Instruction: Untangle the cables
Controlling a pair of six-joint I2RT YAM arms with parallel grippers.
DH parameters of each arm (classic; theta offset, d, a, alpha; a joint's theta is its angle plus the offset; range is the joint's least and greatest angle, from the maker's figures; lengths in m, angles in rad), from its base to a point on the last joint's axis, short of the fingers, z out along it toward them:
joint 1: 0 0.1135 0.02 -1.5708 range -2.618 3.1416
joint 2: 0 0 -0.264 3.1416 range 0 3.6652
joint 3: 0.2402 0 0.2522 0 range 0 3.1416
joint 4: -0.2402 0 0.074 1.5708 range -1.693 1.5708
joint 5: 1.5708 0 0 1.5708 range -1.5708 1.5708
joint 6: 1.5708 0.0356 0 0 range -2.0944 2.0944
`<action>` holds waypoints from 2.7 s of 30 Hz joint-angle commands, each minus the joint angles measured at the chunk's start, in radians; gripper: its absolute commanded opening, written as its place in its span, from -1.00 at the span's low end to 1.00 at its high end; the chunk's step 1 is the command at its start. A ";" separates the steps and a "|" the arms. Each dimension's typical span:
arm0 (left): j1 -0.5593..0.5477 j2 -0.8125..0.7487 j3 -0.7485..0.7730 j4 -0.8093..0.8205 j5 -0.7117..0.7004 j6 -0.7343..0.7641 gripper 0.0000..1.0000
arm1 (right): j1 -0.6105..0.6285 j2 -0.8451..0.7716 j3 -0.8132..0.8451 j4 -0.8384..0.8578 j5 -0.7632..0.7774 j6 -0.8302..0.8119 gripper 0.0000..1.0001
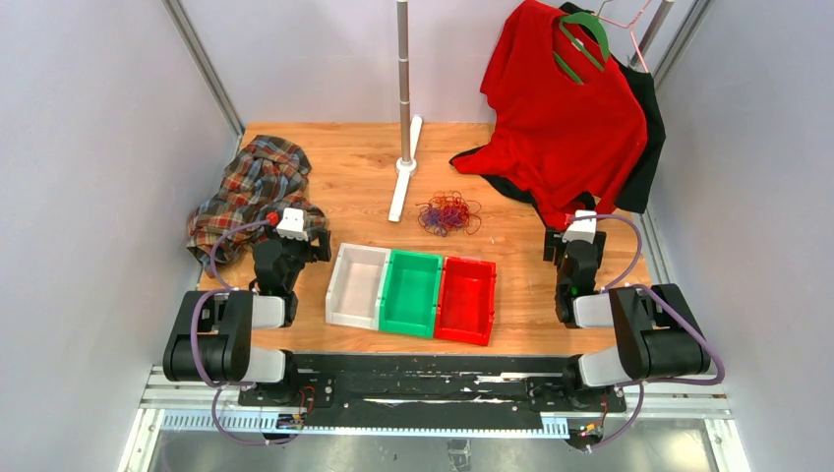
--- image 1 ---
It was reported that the red cable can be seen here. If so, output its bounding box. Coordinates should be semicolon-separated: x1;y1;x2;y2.
416;190;484;237

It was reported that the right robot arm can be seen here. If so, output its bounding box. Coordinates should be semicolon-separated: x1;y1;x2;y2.
543;228;712;410

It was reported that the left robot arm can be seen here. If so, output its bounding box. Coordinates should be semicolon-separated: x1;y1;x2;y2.
162;227;331;406

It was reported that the plaid shirt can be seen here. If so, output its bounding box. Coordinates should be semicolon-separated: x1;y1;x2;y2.
186;135;328;271

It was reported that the white plastic bin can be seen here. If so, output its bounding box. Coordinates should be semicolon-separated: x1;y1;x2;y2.
326;243;391;330

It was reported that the black t-shirt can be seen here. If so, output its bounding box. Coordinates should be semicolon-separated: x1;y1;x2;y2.
482;1;667;216

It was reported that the red t-shirt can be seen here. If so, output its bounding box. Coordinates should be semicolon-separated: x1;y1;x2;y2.
449;0;649;233

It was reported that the red plastic bin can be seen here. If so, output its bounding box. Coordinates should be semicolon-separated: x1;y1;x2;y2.
434;257;497;346

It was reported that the green plastic bin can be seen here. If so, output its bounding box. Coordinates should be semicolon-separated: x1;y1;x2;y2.
379;250;444;338

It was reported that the clothes rack pole with base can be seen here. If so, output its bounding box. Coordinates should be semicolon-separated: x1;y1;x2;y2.
388;0;423;222

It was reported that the green hanger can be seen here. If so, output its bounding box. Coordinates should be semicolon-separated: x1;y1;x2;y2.
552;12;611;85

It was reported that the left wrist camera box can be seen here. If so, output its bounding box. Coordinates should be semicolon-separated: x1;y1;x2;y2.
275;207;309;241

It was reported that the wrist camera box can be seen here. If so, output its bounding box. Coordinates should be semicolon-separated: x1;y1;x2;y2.
562;209;597;243
275;207;309;241

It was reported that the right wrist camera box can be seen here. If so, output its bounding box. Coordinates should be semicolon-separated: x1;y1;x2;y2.
562;209;597;243

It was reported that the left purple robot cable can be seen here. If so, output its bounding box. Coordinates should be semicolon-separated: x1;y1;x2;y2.
189;218;308;448

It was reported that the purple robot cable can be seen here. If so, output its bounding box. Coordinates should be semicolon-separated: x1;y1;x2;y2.
189;218;308;448
566;213;727;452

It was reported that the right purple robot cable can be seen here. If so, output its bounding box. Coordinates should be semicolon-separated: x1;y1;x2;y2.
566;213;727;452

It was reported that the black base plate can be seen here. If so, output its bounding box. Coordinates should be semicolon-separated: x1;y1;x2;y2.
236;353;626;431

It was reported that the aluminium frame rail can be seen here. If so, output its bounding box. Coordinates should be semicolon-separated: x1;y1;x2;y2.
162;0;245;139

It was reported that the pink wire hanger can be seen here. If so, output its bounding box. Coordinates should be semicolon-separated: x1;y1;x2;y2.
595;0;653;74

